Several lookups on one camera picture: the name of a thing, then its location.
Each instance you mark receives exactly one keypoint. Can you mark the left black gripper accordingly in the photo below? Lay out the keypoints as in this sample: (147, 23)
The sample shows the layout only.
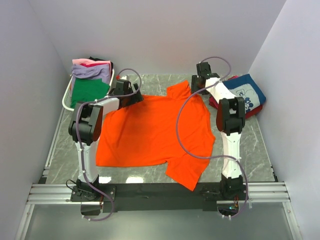
(137, 97)

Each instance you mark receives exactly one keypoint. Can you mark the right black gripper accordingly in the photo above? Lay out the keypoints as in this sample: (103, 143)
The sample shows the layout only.
(194, 80)

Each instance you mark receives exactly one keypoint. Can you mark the orange t shirt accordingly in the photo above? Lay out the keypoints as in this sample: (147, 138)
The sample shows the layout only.
(174, 129)

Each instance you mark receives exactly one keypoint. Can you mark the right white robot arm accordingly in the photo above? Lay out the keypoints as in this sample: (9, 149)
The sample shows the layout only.
(230, 121)

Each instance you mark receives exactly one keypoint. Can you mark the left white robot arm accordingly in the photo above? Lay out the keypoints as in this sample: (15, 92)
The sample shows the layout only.
(85, 129)

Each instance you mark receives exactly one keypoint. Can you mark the lavender shirt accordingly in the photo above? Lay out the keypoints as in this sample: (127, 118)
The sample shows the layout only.
(102, 72)

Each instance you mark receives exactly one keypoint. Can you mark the red folded shirt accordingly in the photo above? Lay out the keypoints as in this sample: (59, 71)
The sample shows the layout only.
(253, 112)

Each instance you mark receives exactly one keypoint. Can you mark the black garment in basket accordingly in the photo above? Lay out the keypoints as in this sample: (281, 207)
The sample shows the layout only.
(98, 59)

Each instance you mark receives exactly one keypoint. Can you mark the green shirt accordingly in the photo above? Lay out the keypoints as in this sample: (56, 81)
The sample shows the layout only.
(86, 90)

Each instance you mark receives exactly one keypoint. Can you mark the blue cartoon print shirt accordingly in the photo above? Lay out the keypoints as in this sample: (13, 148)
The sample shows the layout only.
(244, 86)

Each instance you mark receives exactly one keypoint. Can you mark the magenta shirt in basket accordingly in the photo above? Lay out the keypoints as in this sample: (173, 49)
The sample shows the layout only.
(90, 65)

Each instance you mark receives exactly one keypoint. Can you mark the light pink shirt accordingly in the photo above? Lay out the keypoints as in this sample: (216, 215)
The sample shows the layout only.
(86, 61)

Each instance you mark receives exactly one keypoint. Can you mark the white perforated basket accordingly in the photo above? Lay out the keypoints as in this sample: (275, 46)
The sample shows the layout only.
(67, 97)

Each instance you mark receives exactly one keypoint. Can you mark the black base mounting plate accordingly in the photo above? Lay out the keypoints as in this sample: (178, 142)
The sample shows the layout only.
(170, 196)

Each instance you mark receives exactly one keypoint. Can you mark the aluminium rail frame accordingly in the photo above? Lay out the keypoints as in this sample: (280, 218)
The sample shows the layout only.
(62, 164)

